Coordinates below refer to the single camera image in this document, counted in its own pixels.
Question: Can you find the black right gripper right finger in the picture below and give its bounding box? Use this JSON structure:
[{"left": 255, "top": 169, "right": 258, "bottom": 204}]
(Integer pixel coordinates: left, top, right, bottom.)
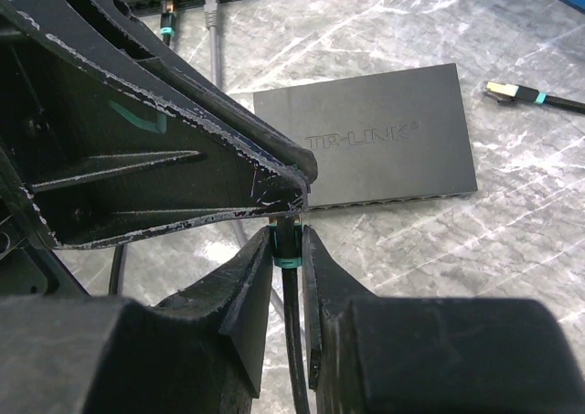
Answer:
[{"left": 303, "top": 228, "right": 584, "bottom": 413}]

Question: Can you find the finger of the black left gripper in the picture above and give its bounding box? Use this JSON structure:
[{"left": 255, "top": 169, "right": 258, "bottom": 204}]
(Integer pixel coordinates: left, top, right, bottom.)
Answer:
[
  {"left": 1, "top": 0, "right": 309, "bottom": 249},
  {"left": 90, "top": 0, "right": 318, "bottom": 181}
]

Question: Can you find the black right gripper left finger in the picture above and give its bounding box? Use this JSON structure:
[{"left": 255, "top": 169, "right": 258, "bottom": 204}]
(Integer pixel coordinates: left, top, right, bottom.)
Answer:
[{"left": 1, "top": 228, "right": 272, "bottom": 413}]

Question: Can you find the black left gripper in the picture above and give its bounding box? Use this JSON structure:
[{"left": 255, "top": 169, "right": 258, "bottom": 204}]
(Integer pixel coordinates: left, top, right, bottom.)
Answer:
[{"left": 0, "top": 20, "right": 92, "bottom": 301}]

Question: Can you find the black cable teal plug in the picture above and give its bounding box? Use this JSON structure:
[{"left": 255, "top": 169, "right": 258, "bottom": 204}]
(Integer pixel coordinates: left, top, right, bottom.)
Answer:
[{"left": 269, "top": 217, "right": 310, "bottom": 413}]

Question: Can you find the black cable with plug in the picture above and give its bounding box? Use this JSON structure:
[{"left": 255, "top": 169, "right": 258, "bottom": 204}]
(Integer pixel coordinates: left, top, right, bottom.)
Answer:
[{"left": 109, "top": 0, "right": 585, "bottom": 296}]

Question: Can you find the grey cable on table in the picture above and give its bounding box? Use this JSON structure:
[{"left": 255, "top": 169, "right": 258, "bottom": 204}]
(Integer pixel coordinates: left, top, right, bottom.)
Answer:
[{"left": 202, "top": 0, "right": 287, "bottom": 319}]

